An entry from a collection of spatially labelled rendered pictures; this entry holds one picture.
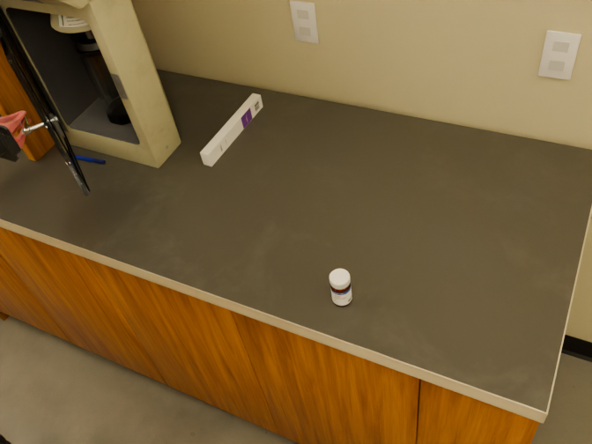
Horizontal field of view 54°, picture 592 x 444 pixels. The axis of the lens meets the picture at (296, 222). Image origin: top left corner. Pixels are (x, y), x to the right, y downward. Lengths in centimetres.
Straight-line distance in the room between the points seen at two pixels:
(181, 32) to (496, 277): 118
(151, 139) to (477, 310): 90
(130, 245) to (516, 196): 90
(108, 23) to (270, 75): 57
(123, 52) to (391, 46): 65
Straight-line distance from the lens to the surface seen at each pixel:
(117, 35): 142
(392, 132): 156
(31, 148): 178
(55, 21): 151
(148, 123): 153
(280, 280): 125
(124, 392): 235
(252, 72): 181
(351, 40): 158
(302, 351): 135
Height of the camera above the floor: 194
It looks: 48 degrees down
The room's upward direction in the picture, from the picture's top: 11 degrees counter-clockwise
